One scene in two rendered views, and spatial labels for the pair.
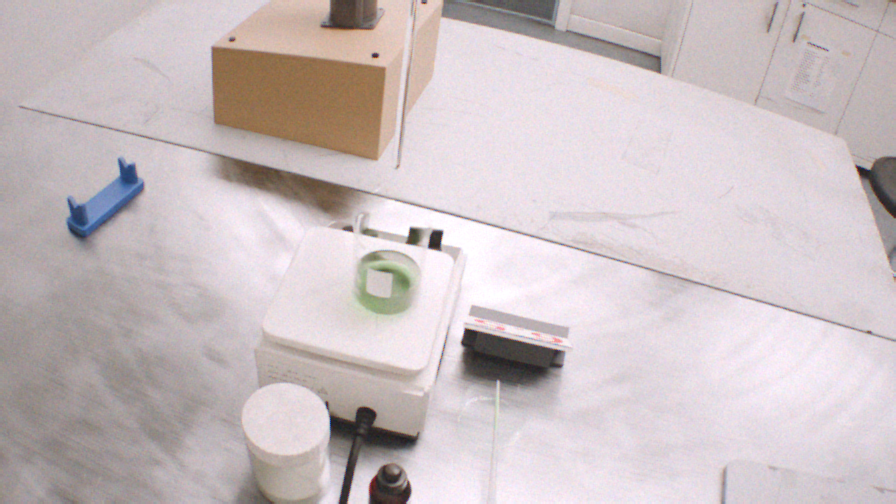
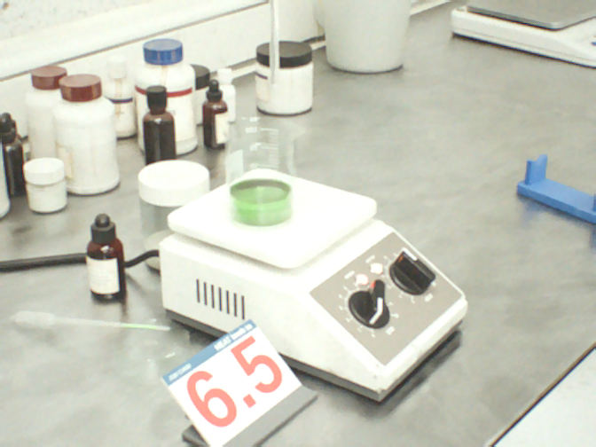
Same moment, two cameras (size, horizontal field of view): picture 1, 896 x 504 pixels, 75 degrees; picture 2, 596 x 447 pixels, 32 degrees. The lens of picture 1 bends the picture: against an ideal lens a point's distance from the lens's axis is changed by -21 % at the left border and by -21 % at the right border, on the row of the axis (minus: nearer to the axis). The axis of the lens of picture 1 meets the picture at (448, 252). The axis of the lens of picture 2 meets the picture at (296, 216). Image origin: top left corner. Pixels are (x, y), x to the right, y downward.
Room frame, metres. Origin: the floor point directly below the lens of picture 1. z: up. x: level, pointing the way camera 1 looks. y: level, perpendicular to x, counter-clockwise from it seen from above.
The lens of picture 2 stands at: (0.74, -0.54, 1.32)
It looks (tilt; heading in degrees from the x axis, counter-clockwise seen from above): 26 degrees down; 121
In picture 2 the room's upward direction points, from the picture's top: straight up
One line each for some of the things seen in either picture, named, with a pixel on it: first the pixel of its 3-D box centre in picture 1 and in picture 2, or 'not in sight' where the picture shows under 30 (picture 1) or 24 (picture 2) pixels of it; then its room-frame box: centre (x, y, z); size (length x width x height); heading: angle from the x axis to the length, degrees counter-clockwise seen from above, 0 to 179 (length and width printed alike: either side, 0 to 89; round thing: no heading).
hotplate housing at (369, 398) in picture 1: (367, 311); (301, 273); (0.39, 0.05, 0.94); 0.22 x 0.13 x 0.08; 176
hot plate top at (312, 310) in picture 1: (360, 295); (273, 214); (0.36, 0.06, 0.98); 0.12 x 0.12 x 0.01; 86
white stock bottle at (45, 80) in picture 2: not in sight; (53, 117); (0.01, 0.19, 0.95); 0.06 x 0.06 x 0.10
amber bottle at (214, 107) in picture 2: not in sight; (215, 112); (0.12, 0.32, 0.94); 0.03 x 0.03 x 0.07
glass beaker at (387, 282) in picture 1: (388, 254); (264, 173); (0.37, 0.04, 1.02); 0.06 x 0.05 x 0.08; 22
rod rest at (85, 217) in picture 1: (104, 193); (568, 187); (0.50, 0.37, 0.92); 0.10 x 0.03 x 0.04; 161
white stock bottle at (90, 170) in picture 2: not in sight; (85, 132); (0.08, 0.17, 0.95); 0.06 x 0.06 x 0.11
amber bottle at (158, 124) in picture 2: not in sight; (159, 127); (0.11, 0.24, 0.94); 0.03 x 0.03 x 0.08
